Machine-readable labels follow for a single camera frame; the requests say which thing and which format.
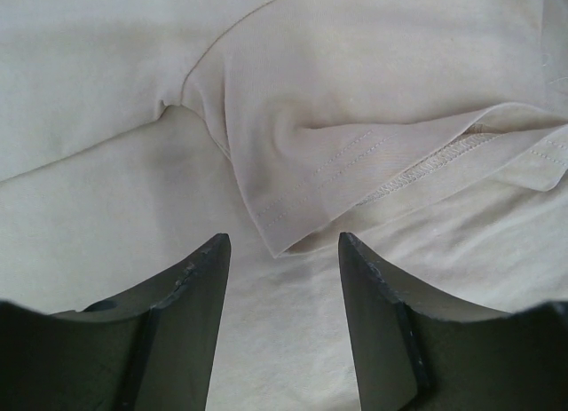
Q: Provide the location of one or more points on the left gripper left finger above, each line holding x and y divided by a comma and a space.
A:
150, 347

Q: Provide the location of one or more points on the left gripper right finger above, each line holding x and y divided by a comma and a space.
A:
415, 347

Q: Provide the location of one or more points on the beige t shirt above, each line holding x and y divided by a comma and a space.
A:
134, 130

